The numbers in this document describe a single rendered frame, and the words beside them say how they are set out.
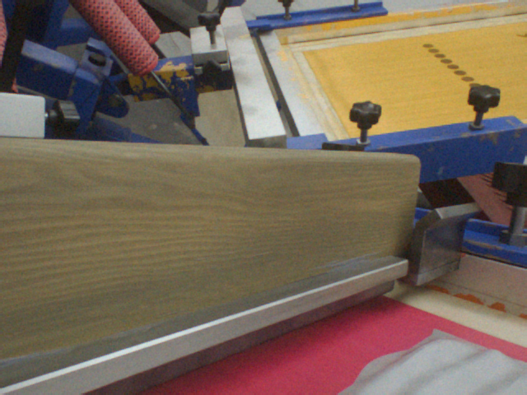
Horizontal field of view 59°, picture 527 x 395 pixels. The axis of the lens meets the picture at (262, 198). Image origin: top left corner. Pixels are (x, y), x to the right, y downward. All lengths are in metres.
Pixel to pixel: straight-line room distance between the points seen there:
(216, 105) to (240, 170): 2.84
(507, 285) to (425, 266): 0.07
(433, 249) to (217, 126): 2.69
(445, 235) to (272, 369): 0.17
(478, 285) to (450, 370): 0.14
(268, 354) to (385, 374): 0.06
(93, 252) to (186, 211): 0.04
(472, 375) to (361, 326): 0.07
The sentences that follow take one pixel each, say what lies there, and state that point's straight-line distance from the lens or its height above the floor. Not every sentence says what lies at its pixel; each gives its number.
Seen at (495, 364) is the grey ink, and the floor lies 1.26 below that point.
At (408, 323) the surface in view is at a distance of 0.32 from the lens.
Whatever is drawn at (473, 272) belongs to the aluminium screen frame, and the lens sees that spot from 0.39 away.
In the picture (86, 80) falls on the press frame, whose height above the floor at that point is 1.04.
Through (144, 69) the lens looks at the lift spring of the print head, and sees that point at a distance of 0.77.
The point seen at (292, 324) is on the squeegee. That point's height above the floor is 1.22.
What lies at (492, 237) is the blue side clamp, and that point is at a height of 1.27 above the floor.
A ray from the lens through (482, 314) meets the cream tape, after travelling 0.37.
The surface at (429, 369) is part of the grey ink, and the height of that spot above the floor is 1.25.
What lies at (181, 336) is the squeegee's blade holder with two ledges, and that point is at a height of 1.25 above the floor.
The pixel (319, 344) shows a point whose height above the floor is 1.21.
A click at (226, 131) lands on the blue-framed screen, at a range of 2.93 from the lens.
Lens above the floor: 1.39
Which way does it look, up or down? 29 degrees down
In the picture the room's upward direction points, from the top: 32 degrees clockwise
